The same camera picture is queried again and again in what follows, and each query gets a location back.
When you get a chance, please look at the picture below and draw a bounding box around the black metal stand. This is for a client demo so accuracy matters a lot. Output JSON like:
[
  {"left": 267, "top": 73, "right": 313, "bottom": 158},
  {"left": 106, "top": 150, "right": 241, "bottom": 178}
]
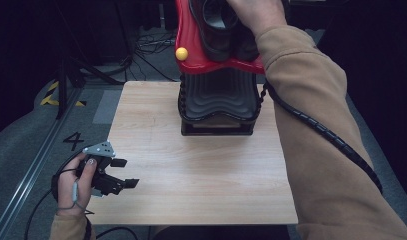
[{"left": 54, "top": 0, "right": 134, "bottom": 120}]

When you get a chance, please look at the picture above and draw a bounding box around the left hand-held gripper black cable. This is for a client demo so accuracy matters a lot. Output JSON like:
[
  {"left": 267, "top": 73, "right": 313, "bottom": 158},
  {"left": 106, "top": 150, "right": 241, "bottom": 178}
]
[{"left": 23, "top": 149, "right": 139, "bottom": 240}]

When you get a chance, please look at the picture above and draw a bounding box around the thin grey cord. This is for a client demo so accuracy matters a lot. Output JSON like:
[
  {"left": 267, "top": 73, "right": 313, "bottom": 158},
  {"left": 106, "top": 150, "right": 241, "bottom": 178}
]
[{"left": 56, "top": 178, "right": 87, "bottom": 212}]

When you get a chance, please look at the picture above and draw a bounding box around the grey floor tape patch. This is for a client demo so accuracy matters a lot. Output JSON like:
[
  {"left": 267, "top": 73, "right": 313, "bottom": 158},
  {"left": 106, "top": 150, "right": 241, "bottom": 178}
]
[{"left": 92, "top": 88, "right": 123, "bottom": 125}]

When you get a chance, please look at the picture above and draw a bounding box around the red and black shoe rack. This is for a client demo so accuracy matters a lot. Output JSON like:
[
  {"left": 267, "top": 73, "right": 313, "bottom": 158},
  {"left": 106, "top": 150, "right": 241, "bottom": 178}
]
[{"left": 175, "top": 0, "right": 269, "bottom": 137}]

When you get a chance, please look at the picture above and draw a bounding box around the person's left hand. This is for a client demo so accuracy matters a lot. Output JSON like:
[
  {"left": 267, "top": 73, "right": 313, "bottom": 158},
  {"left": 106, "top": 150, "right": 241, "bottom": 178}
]
[{"left": 57, "top": 153, "right": 98, "bottom": 212}]

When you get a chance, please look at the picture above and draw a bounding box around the yellow and black floor tape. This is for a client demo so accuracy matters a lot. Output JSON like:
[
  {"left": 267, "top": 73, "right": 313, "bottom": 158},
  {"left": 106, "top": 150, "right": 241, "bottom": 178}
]
[{"left": 39, "top": 80, "right": 88, "bottom": 108}]

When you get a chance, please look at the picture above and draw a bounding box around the person's right hand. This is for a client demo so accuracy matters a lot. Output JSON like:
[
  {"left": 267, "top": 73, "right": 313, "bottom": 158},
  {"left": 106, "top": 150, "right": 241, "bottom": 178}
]
[{"left": 227, "top": 0, "right": 288, "bottom": 36}]

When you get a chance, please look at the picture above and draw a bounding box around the bundle of floor cables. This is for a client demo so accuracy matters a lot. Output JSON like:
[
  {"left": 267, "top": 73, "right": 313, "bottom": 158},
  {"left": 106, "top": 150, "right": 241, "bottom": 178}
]
[{"left": 133, "top": 27, "right": 179, "bottom": 83}]

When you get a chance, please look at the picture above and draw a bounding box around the metal floor rail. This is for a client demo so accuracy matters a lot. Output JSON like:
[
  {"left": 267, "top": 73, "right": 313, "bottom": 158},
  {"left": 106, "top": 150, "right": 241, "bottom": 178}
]
[{"left": 0, "top": 87, "right": 85, "bottom": 240}]

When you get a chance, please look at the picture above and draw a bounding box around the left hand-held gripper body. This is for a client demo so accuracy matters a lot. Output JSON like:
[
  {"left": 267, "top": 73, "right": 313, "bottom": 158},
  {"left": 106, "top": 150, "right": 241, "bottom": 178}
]
[{"left": 75, "top": 140, "right": 126, "bottom": 198}]

